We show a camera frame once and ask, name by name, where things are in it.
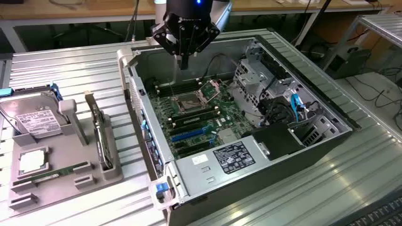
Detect black expansion slot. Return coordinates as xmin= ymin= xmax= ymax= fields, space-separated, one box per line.
xmin=178 ymin=144 xmax=211 ymax=157

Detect aluminium profile table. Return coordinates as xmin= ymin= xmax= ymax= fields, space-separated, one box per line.
xmin=324 ymin=14 xmax=402 ymax=71

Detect black power wire bundle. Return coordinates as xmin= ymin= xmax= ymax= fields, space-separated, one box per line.
xmin=260 ymin=98 xmax=297 ymax=126

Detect black fan shroud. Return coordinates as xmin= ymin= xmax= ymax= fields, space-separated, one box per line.
xmin=252 ymin=123 xmax=306 ymax=161

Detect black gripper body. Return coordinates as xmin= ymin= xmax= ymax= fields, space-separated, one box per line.
xmin=163 ymin=0 xmax=215 ymax=56

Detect black keyboard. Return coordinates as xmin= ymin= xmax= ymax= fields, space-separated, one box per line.
xmin=332 ymin=194 xmax=402 ymax=226

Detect wooden desk white frame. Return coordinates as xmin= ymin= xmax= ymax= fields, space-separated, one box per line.
xmin=0 ymin=0 xmax=392 ymax=54

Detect graphics card with metal bracket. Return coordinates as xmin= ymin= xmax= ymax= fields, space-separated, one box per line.
xmin=85 ymin=90 xmax=115 ymax=170

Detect grey parts rack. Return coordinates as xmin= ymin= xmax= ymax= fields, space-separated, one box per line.
xmin=0 ymin=98 xmax=126 ymax=217

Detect blue case latch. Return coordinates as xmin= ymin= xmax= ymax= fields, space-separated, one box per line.
xmin=155 ymin=183 xmax=170 ymax=196

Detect open black PC case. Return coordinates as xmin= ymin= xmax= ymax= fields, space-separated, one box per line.
xmin=117 ymin=28 xmax=362 ymax=226

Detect silver hard disk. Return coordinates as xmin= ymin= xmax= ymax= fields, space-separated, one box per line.
xmin=0 ymin=91 xmax=65 ymax=139

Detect blue expansion slot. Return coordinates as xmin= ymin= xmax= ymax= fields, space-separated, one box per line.
xmin=171 ymin=128 xmax=207 ymax=142

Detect blue disk caddy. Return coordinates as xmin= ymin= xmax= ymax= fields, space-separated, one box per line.
xmin=0 ymin=81 xmax=65 ymax=104

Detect silver power supply unit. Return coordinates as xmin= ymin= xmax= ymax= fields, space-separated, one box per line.
xmin=174 ymin=135 xmax=272 ymax=197

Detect green RAM stick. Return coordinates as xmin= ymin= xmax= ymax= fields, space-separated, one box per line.
xmin=22 ymin=161 xmax=89 ymax=185

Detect green motherboard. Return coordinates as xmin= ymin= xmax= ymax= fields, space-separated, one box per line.
xmin=147 ymin=77 xmax=256 ymax=158

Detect black RAM slot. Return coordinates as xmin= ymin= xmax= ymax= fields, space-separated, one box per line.
xmin=154 ymin=79 xmax=202 ymax=89
xmin=157 ymin=84 xmax=202 ymax=95

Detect metal socket cover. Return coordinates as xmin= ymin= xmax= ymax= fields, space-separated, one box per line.
xmin=195 ymin=80 xmax=222 ymax=104

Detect RAM stick with white label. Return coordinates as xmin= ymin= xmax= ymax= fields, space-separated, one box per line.
xmin=171 ymin=111 xmax=219 ymax=126

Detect silver disk bay cage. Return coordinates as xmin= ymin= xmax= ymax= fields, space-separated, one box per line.
xmin=234 ymin=58 xmax=294 ymax=114

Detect silver CPU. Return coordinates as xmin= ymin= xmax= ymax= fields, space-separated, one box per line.
xmin=19 ymin=150 xmax=47 ymax=171

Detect silver chipset heatsink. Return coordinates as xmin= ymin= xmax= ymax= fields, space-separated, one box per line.
xmin=218 ymin=130 xmax=241 ymax=145

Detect black box device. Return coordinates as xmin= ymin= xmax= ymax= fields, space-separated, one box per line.
xmin=326 ymin=47 xmax=373 ymax=80

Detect blue wire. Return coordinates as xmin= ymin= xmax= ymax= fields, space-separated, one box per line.
xmin=290 ymin=93 xmax=305 ymax=123

